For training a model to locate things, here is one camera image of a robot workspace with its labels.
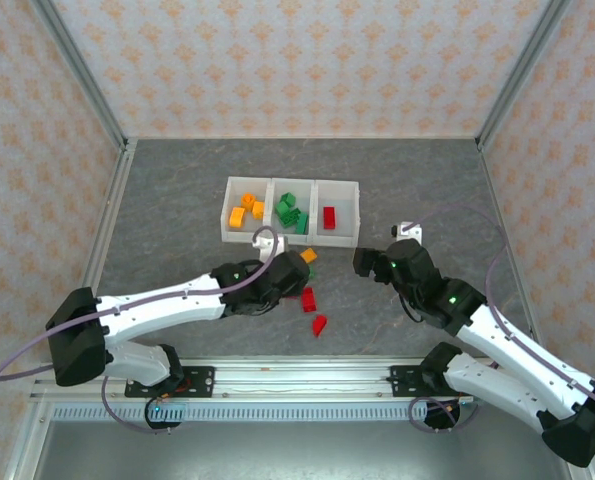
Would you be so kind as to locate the aluminium side rail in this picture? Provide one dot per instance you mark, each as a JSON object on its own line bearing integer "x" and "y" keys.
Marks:
{"x": 502, "y": 220}
{"x": 104, "y": 235}

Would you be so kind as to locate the long green lego brick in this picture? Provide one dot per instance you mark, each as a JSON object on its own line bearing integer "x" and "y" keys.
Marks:
{"x": 303, "y": 223}

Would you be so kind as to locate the aluminium front mounting beam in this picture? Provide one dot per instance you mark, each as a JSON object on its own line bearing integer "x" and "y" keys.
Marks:
{"x": 302, "y": 380}

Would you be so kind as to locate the aluminium frame post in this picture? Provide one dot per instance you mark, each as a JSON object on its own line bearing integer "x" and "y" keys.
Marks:
{"x": 524, "y": 70}
{"x": 79, "y": 70}

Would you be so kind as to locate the red sloped lego brick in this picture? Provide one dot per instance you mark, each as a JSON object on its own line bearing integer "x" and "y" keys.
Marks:
{"x": 320, "y": 325}

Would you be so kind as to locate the orange lego brick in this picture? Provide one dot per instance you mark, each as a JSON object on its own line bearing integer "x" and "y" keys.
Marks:
{"x": 237, "y": 216}
{"x": 308, "y": 256}
{"x": 258, "y": 209}

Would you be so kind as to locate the white plastic container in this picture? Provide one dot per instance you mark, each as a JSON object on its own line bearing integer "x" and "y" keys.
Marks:
{"x": 347, "y": 210}
{"x": 307, "y": 192}
{"x": 244, "y": 232}

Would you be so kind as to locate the orange round lego piece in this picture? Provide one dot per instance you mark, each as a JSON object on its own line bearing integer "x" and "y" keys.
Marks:
{"x": 248, "y": 201}

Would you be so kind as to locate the aluminium back rail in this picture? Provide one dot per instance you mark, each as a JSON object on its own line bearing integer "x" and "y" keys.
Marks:
{"x": 302, "y": 138}

